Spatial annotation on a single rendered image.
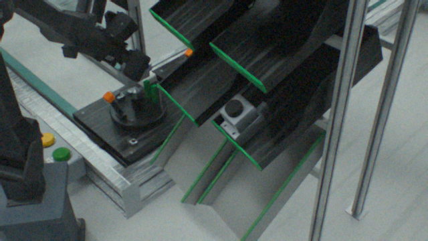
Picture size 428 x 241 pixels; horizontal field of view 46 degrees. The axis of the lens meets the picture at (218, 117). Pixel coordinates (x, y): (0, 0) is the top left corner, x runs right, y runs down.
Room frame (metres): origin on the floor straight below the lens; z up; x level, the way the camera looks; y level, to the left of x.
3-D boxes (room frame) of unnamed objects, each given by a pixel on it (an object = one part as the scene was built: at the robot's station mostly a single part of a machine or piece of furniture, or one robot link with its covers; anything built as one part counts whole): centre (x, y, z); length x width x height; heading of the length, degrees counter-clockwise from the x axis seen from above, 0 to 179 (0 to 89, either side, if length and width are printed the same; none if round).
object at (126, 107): (0.97, 0.20, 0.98); 0.14 x 0.14 x 0.02
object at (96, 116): (0.97, 0.20, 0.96); 0.24 x 0.24 x 0.02; 44
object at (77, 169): (0.88, 0.41, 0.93); 0.21 x 0.07 x 0.06; 44
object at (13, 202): (0.64, 0.37, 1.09); 0.07 x 0.07 x 0.06; 8
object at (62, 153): (0.83, 0.37, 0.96); 0.04 x 0.04 x 0.02
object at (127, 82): (0.98, 0.19, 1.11); 0.08 x 0.04 x 0.07; 134
